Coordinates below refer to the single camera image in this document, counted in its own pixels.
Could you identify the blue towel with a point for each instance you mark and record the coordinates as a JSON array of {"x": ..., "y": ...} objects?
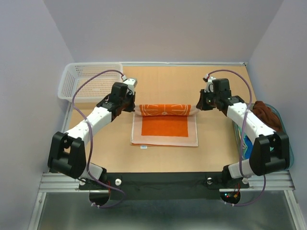
[{"x": 247, "y": 148}]

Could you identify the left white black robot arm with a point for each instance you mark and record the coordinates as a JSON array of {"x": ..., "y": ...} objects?
[{"x": 67, "y": 151}]

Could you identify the aluminium frame rail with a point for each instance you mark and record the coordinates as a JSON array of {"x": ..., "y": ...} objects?
[{"x": 59, "y": 183}]

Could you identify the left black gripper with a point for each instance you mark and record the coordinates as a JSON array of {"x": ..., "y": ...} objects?
[{"x": 130, "y": 94}]

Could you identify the white perforated plastic basket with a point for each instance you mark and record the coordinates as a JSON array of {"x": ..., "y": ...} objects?
[{"x": 94, "y": 80}]

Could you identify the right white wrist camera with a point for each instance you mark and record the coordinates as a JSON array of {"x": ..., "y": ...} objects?
[{"x": 209, "y": 83}]

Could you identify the orange Doraemon towel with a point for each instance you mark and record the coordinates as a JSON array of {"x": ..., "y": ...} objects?
[{"x": 165, "y": 125}]

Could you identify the teal plastic tub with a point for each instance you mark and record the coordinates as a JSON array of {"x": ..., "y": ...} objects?
[{"x": 271, "y": 150}]

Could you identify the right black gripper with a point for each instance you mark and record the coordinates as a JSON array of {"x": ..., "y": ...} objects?
[{"x": 202, "y": 104}]

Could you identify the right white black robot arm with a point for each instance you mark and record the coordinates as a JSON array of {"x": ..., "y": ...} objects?
[{"x": 234, "y": 171}]

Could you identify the brown towel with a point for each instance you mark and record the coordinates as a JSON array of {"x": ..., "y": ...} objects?
[{"x": 267, "y": 116}]

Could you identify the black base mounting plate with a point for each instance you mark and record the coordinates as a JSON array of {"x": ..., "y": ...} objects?
[{"x": 173, "y": 185}]

